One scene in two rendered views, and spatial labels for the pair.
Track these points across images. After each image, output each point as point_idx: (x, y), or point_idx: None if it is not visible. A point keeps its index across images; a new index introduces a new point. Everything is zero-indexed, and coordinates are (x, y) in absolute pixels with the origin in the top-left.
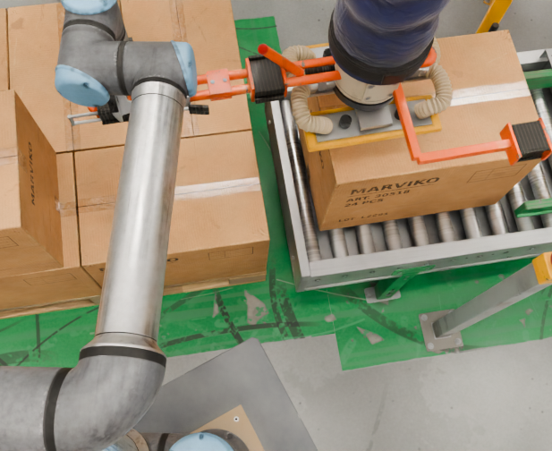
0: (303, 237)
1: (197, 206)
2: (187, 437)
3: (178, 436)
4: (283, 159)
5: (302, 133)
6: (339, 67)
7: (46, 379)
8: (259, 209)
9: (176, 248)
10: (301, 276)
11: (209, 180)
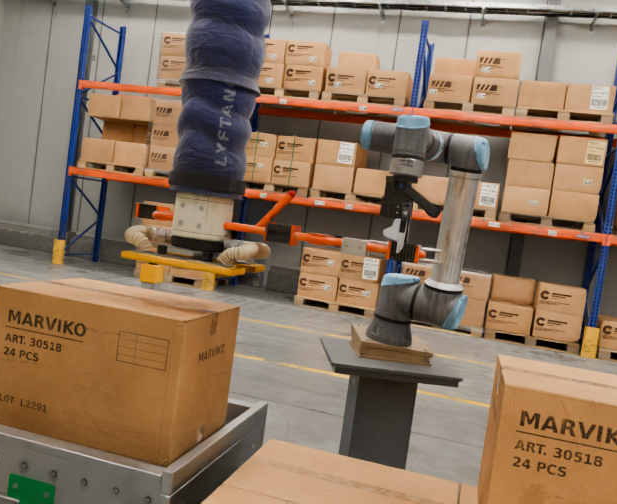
0: (248, 409)
1: (324, 469)
2: (403, 278)
3: (407, 294)
4: (221, 434)
5: (185, 432)
6: (231, 217)
7: (455, 136)
8: (264, 449)
9: (360, 461)
10: (267, 405)
11: (299, 475)
